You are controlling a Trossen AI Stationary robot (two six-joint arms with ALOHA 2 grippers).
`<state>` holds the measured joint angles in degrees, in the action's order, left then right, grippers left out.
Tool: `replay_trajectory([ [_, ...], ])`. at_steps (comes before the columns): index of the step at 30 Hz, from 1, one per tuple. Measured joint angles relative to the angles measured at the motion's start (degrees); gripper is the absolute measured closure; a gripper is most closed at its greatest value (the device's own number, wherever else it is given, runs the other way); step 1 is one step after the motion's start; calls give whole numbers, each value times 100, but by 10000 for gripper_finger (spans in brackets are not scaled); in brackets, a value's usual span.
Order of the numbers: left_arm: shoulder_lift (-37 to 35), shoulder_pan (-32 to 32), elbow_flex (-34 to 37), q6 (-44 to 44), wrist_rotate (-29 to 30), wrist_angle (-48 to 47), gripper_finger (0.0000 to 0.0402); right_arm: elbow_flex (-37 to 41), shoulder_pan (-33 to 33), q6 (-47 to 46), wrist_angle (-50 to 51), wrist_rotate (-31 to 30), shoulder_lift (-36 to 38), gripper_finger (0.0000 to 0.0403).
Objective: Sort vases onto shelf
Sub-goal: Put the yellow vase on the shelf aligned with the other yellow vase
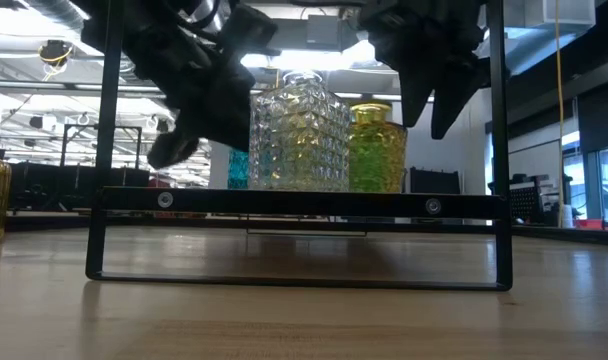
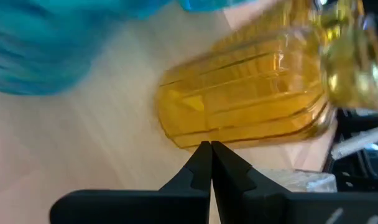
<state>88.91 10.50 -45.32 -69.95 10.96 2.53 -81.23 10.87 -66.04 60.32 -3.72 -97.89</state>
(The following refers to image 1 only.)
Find black pegboard stand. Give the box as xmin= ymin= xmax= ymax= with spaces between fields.
xmin=506 ymin=174 xmax=548 ymax=226

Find clear acrylic tray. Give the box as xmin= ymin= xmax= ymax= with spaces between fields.
xmin=85 ymin=0 xmax=514 ymax=292

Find ceiling reel with yellow cable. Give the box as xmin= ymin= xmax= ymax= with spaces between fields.
xmin=37 ymin=38 xmax=74 ymax=81

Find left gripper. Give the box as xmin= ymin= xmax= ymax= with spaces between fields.
xmin=123 ymin=19 xmax=258 ymax=170

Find black background box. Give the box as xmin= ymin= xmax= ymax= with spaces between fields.
xmin=408 ymin=167 xmax=461 ymax=196

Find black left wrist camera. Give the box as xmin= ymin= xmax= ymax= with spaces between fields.
xmin=217 ymin=3 xmax=280 ymax=57

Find black aluminium table frame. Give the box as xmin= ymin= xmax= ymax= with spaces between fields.
xmin=3 ymin=212 xmax=608 ymax=247

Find black low cabinets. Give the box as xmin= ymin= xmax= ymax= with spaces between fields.
xmin=8 ymin=163 xmax=151 ymax=212

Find yellow hanging cable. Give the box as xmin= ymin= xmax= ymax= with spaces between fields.
xmin=553 ymin=0 xmax=566 ymax=229

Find clear square diamond-cut vase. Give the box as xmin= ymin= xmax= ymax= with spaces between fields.
xmin=247 ymin=69 xmax=354 ymax=194

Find long ceiling tube light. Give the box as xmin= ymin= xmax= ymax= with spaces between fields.
xmin=0 ymin=79 xmax=168 ymax=99
xmin=333 ymin=91 xmax=435 ymax=104

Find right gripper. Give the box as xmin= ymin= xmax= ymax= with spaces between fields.
xmin=357 ymin=0 xmax=490 ymax=139

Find teal diamond-pattern glass vase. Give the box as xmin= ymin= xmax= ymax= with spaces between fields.
xmin=227 ymin=148 xmax=251 ymax=190

